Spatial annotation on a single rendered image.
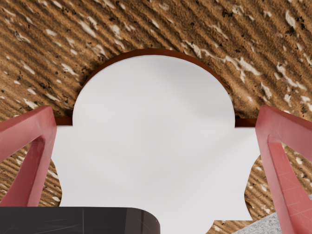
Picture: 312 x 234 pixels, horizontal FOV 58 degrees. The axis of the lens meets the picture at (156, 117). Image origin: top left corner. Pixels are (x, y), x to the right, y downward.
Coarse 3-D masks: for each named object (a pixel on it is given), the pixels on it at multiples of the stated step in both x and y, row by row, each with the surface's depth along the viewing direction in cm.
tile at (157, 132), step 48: (96, 96) 12; (144, 96) 12; (192, 96) 12; (96, 144) 14; (144, 144) 14; (192, 144) 14; (240, 144) 14; (96, 192) 16; (144, 192) 16; (192, 192) 16; (240, 192) 16
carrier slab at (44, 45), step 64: (0, 0) 11; (64, 0) 11; (128, 0) 11; (192, 0) 11; (256, 0) 11; (0, 64) 12; (64, 64) 12; (256, 64) 12; (0, 192) 17; (256, 192) 17
